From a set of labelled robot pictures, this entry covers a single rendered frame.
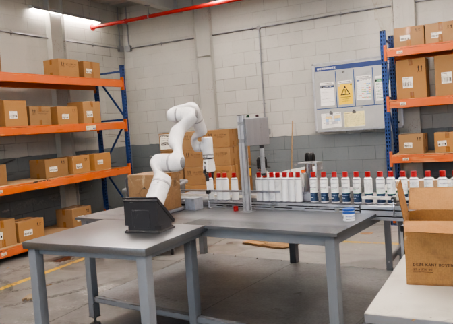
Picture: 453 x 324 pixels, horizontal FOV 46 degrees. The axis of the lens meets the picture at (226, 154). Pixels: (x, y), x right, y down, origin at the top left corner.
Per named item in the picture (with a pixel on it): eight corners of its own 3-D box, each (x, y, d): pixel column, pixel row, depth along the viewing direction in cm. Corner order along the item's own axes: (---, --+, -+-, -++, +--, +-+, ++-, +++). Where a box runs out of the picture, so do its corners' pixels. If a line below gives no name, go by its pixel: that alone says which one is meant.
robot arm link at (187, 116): (163, 175, 350) (185, 175, 344) (155, 165, 341) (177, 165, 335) (181, 114, 376) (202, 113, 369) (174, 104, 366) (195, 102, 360)
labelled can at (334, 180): (341, 202, 347) (339, 171, 346) (338, 203, 343) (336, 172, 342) (334, 202, 350) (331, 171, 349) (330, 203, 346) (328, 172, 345)
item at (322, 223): (417, 195, 400) (417, 192, 400) (337, 237, 278) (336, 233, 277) (198, 191, 521) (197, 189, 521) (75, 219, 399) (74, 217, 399)
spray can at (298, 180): (304, 201, 363) (303, 171, 361) (300, 202, 358) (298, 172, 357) (297, 201, 366) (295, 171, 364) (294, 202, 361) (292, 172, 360)
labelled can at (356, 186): (363, 203, 339) (361, 170, 338) (360, 204, 334) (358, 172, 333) (355, 203, 342) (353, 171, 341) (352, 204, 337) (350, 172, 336)
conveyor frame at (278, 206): (367, 209, 341) (366, 202, 340) (360, 213, 332) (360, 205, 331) (171, 203, 436) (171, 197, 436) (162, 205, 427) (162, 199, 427)
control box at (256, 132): (269, 144, 366) (267, 116, 365) (247, 146, 361) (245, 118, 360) (263, 143, 376) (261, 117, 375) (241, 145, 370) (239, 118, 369)
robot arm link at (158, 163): (164, 179, 330) (175, 149, 343) (139, 179, 337) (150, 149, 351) (172, 190, 339) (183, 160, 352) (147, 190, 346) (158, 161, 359)
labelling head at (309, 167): (325, 198, 368) (323, 161, 366) (317, 201, 357) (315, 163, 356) (307, 198, 376) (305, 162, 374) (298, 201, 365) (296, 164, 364)
